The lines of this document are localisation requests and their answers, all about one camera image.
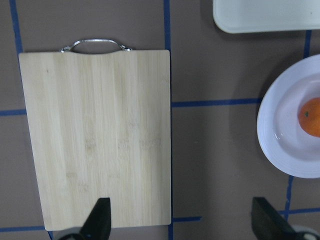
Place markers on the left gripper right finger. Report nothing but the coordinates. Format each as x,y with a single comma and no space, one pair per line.
267,223

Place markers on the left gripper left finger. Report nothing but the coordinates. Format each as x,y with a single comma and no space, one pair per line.
98,224

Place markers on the white ribbed plate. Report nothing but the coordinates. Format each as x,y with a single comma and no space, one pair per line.
284,143

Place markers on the orange fruit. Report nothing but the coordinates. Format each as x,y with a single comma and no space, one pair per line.
309,117

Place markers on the cream bear tray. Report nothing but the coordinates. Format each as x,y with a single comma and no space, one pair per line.
257,16

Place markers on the bamboo cutting board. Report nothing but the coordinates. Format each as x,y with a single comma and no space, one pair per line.
100,127

